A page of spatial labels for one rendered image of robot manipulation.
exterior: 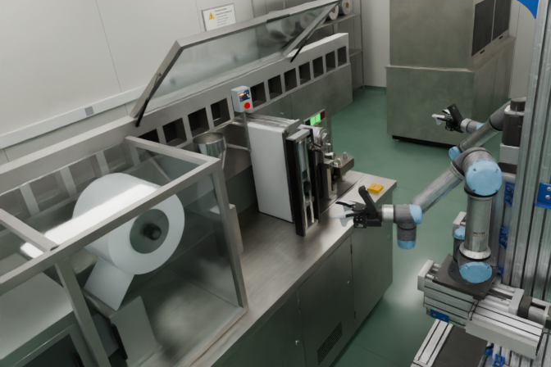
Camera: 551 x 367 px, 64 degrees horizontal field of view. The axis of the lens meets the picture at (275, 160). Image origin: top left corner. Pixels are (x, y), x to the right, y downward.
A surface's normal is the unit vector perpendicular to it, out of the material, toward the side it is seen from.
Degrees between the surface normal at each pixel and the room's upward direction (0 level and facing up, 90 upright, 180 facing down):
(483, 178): 82
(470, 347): 0
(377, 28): 90
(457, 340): 0
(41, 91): 90
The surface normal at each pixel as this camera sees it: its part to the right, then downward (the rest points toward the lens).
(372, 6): -0.61, 0.40
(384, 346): -0.12, -0.90
